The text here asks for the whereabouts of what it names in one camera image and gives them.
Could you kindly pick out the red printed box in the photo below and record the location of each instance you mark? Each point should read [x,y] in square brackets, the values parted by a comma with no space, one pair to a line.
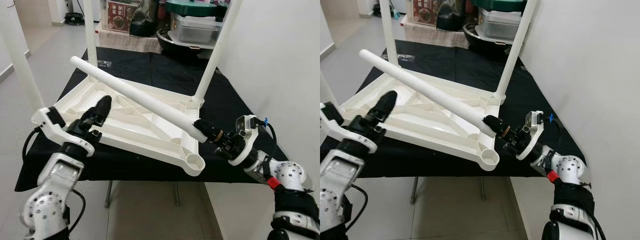
[120,17]
[427,12]

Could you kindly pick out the yellow rubber band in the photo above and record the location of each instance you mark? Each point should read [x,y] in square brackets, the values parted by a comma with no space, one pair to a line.
[218,135]
[506,131]

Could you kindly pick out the white plastic children table top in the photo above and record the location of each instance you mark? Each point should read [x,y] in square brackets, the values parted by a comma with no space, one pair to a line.
[140,130]
[435,125]

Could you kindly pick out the dark green lid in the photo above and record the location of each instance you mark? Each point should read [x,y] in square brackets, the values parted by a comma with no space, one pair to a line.
[500,5]
[190,7]

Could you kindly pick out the black wok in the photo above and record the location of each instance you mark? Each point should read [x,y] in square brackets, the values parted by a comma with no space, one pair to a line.
[172,45]
[475,40]

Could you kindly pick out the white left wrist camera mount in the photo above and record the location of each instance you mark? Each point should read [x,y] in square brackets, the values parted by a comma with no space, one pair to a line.
[350,135]
[55,132]

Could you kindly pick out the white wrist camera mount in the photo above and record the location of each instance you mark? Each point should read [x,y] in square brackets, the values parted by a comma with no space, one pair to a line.
[247,125]
[350,135]
[55,132]
[535,120]

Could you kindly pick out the white plastic table leg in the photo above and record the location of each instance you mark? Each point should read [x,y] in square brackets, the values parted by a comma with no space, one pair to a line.
[20,60]
[425,87]
[387,30]
[135,95]
[326,92]
[90,30]
[515,45]
[220,45]

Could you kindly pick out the black table cloth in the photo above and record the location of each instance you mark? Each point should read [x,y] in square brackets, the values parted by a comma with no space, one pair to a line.
[150,172]
[450,167]

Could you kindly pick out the clear plastic storage box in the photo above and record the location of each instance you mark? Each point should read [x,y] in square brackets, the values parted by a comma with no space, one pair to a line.
[500,25]
[195,30]

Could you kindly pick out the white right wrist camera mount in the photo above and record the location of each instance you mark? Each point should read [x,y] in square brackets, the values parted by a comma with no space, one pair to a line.
[247,125]
[535,120]

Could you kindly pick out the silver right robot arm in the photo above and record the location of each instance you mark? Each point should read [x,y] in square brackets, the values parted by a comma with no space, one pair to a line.
[290,175]
[570,170]

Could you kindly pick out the black bag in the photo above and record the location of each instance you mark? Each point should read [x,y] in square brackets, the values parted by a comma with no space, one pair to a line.
[144,20]
[450,15]

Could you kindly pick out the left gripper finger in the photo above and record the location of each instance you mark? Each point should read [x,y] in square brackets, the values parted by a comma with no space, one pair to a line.
[100,110]
[386,105]

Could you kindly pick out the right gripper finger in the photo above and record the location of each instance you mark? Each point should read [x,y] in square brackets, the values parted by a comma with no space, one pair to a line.
[207,130]
[496,126]

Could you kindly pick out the clear tape patch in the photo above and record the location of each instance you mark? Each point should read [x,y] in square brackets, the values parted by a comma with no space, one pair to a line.
[407,58]
[104,63]

